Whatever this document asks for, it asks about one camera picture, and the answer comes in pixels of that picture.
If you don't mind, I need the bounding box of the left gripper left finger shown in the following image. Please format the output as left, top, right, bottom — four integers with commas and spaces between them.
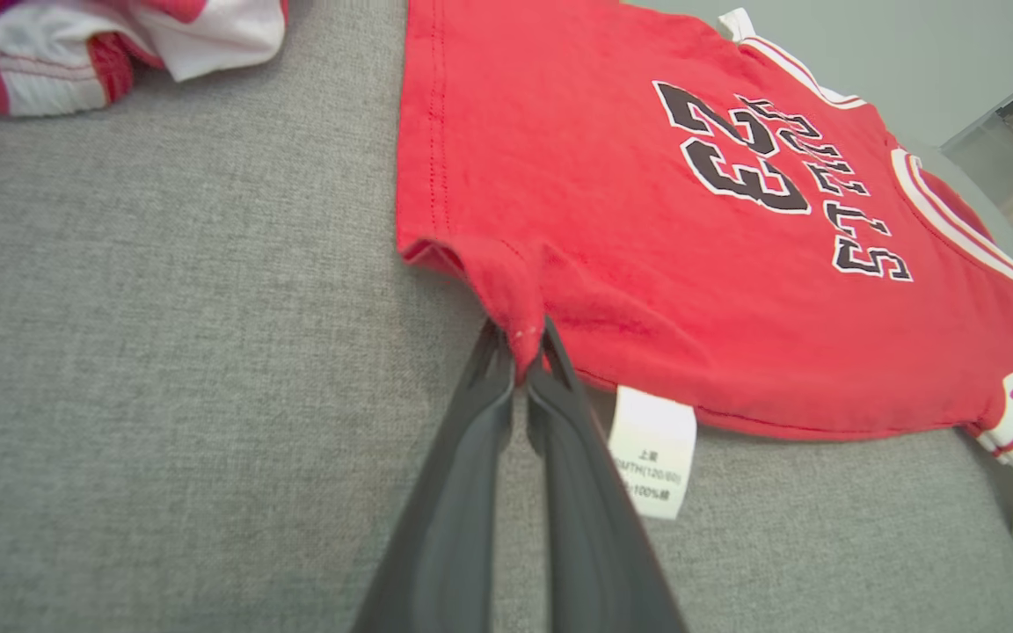
353, 321, 516, 633

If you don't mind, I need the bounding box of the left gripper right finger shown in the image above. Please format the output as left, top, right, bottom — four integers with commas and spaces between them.
526, 316, 688, 633

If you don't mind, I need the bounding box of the red and white shirt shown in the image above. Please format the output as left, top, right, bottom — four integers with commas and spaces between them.
0, 0, 288, 117

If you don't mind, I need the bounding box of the grey fabric sofa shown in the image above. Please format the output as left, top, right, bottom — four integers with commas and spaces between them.
0, 0, 1013, 633

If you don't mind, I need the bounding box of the red basketball jersey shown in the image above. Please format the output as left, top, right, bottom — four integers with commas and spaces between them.
397, 0, 1013, 550

